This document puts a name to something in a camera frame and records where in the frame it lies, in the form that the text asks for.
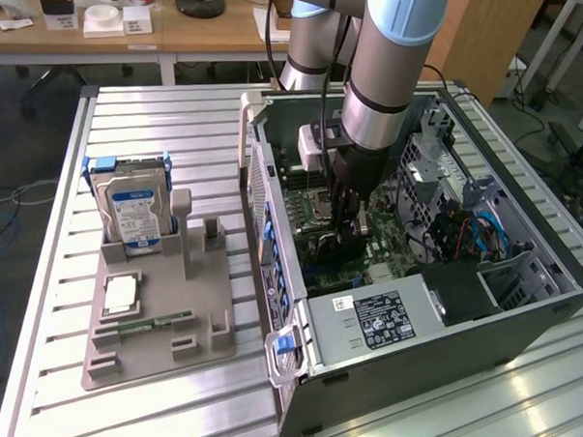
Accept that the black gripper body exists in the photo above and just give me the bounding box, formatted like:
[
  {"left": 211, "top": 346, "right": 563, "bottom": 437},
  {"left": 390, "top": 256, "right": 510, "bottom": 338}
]
[{"left": 327, "top": 145, "right": 392, "bottom": 204}]

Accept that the black Nvidia graphics card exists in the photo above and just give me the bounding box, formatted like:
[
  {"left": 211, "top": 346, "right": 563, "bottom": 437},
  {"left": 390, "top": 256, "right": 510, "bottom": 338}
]
[{"left": 313, "top": 230, "right": 371, "bottom": 277}]

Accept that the CPU socket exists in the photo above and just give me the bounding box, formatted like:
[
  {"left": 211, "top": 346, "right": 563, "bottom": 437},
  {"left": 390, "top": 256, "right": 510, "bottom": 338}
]
[{"left": 307, "top": 188, "right": 335, "bottom": 227}]

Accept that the green motherboard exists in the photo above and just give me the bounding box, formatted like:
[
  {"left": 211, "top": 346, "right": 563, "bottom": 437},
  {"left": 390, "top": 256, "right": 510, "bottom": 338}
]
[{"left": 267, "top": 147, "right": 434, "bottom": 303}]

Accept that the silver chipset heatsink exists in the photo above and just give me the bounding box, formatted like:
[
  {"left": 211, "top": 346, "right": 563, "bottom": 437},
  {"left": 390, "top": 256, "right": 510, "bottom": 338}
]
[{"left": 367, "top": 265, "right": 393, "bottom": 285}]

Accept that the grey power supply unit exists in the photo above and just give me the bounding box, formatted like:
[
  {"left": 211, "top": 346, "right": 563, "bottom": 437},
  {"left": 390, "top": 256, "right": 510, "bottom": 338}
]
[{"left": 304, "top": 270, "right": 452, "bottom": 372}]

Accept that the metal disk bay cage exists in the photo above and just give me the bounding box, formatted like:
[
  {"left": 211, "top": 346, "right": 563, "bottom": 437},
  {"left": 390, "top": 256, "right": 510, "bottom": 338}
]
[{"left": 394, "top": 104, "right": 518, "bottom": 268}]

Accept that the open dark PC case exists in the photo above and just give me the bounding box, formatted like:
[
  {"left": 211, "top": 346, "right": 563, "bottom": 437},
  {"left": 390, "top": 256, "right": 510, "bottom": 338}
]
[{"left": 225, "top": 71, "right": 583, "bottom": 437}]

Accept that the white booklet stack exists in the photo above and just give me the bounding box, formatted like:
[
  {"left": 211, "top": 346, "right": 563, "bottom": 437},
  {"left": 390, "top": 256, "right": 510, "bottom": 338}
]
[{"left": 251, "top": 6, "right": 294, "bottom": 46}]

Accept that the wooden cabinet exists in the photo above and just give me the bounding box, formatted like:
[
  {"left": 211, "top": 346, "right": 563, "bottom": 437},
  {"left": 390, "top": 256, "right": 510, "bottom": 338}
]
[{"left": 412, "top": 0, "right": 547, "bottom": 109}]

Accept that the wooden desk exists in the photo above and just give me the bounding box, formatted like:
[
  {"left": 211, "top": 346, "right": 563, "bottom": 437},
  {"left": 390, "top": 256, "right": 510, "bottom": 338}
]
[{"left": 0, "top": 0, "right": 427, "bottom": 85}]

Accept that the grey printed parts rack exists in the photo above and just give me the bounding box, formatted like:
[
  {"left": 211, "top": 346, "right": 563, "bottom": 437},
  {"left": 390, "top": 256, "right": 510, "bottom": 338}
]
[{"left": 80, "top": 183, "right": 245, "bottom": 399}]

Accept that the black round lamp base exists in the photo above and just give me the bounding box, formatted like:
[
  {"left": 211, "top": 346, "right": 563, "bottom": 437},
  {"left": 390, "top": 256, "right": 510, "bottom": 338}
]
[{"left": 173, "top": 0, "right": 227, "bottom": 20}]

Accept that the silver CPU chip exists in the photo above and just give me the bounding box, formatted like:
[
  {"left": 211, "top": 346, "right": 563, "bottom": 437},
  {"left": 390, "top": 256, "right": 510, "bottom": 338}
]
[{"left": 101, "top": 276, "right": 140, "bottom": 317}]

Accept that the white box with round dish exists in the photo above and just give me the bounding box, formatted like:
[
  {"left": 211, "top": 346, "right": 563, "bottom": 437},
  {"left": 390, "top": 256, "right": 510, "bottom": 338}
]
[{"left": 81, "top": 3, "right": 127, "bottom": 41}]

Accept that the white box with black label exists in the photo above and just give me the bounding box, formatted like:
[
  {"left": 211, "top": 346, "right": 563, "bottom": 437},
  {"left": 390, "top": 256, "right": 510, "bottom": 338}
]
[{"left": 38, "top": 0, "right": 80, "bottom": 32}]

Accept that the white paper tag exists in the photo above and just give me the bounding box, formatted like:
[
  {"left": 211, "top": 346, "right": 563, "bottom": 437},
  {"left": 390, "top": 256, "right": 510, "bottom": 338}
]
[{"left": 0, "top": 16, "right": 35, "bottom": 32}]

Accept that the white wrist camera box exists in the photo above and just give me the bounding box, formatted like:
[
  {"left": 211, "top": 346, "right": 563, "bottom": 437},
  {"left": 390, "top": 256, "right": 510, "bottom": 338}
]
[{"left": 296, "top": 124, "right": 343, "bottom": 174}]

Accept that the red wire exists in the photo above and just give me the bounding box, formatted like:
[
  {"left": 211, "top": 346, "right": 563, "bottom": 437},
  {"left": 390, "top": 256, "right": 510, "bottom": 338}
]
[{"left": 452, "top": 218, "right": 468, "bottom": 259}]

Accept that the black power cable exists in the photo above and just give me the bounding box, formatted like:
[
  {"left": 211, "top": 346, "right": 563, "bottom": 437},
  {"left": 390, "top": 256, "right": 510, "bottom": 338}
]
[{"left": 420, "top": 64, "right": 475, "bottom": 99}]

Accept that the blue disk wire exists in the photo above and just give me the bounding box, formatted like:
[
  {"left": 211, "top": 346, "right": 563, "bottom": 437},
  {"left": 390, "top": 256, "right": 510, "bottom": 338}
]
[{"left": 466, "top": 211, "right": 510, "bottom": 261}]

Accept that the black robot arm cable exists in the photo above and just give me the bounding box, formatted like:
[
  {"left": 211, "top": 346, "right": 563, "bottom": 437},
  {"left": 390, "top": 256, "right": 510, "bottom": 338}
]
[{"left": 257, "top": 0, "right": 355, "bottom": 183}]

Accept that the hard disk with blue bracket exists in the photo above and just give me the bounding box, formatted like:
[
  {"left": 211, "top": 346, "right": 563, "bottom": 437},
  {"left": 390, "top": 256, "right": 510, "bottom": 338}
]
[{"left": 76, "top": 146, "right": 178, "bottom": 262}]

